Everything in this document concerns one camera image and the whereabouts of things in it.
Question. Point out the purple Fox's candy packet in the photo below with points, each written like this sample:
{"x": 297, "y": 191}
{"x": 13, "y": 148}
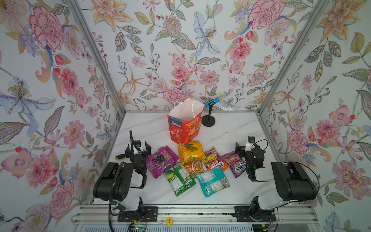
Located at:
{"x": 236, "y": 163}

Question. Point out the red paper bag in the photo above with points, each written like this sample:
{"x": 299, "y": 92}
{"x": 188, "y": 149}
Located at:
{"x": 184, "y": 120}

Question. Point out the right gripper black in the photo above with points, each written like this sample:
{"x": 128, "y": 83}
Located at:
{"x": 242, "y": 150}

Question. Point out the orange green nut snack packet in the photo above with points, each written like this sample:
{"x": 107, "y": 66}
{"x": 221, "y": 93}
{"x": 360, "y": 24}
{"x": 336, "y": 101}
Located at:
{"x": 195, "y": 167}

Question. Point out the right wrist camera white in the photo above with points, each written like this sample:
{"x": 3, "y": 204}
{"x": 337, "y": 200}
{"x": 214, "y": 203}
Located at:
{"x": 249, "y": 143}

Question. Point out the purple grape snack packet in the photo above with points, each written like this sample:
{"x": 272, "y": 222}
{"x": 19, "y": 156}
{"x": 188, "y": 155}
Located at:
{"x": 161, "y": 161}

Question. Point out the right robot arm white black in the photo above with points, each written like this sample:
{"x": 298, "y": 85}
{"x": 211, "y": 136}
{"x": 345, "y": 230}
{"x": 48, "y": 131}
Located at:
{"x": 289, "y": 180}

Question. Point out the orange Fox's candy packet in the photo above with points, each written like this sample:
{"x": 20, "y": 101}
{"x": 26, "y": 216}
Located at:
{"x": 213, "y": 160}

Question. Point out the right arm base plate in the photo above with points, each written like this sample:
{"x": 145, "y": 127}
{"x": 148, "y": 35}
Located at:
{"x": 248, "y": 214}

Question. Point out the blue microphone on black stand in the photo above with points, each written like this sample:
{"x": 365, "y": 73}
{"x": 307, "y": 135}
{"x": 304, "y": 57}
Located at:
{"x": 208, "y": 120}

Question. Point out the aluminium rail frame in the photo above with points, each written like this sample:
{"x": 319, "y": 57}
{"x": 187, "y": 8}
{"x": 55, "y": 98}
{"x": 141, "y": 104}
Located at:
{"x": 227, "y": 214}

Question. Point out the teal snack packet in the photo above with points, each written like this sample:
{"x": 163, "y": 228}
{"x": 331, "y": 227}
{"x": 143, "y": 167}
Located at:
{"x": 212, "y": 181}

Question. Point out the yellow T label tag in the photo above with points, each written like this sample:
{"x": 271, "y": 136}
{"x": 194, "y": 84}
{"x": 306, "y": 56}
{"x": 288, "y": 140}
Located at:
{"x": 169, "y": 221}

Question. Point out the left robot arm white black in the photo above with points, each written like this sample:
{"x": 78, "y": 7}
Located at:
{"x": 128, "y": 171}

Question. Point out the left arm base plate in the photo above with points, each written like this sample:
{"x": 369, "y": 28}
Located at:
{"x": 146, "y": 214}

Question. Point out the yellow orange snack packet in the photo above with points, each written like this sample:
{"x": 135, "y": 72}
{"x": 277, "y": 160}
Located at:
{"x": 190, "y": 152}

